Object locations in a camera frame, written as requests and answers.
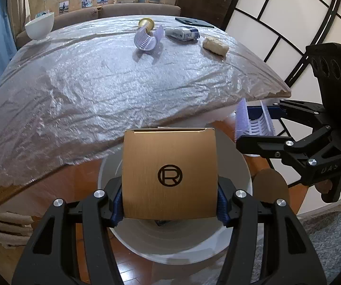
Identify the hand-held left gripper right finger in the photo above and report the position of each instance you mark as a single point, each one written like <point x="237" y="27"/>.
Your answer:
<point x="222" y="210"/>

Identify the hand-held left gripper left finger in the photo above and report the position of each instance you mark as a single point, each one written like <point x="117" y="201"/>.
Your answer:
<point x="115" y="206"/>

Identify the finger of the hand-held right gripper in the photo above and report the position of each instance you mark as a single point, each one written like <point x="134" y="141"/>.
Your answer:
<point x="265" y="145"/>
<point x="301" y="108"/>

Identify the gold cardboard box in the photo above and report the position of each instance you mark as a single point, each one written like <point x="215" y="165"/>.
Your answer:
<point x="170" y="154"/>

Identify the person's right hand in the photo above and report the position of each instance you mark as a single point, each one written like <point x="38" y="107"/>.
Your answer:
<point x="324" y="187"/>

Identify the round brown stool seat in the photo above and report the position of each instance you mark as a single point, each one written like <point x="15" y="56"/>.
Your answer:
<point x="271" y="187"/>

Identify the white panel sliding door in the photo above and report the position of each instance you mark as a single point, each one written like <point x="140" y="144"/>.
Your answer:
<point x="292" y="14"/>

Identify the beige sponge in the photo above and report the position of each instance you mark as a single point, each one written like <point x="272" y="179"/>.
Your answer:
<point x="215" y="45"/>

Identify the grey rug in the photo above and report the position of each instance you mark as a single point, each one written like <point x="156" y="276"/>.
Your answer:
<point x="330" y="243"/>

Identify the clear plastic table cover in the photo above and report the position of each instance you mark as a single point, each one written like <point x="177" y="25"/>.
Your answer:
<point x="84" y="95"/>

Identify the beige folded cloth stack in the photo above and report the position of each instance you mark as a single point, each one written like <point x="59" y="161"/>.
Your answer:
<point x="1" y="225"/>

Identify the blue smartphone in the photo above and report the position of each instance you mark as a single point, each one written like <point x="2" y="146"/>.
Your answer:
<point x="194" y="22"/>

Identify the white blue tube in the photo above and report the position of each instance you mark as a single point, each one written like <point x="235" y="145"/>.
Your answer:
<point x="182" y="34"/>

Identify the dark wooden cabinet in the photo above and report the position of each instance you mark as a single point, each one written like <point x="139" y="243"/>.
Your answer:
<point x="206" y="0"/>

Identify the small yellow cup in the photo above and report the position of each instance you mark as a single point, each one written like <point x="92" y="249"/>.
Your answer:
<point x="146" y="23"/>

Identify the white footed bowl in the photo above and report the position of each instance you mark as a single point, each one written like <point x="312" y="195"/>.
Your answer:
<point x="40" y="28"/>

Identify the small photo print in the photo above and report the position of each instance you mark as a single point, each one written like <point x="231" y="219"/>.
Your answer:
<point x="64" y="7"/>
<point x="87" y="1"/>
<point x="102" y="1"/>
<point x="41" y="14"/>

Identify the beige curtain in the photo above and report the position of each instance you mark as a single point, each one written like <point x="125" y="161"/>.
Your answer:
<point x="17" y="0"/>

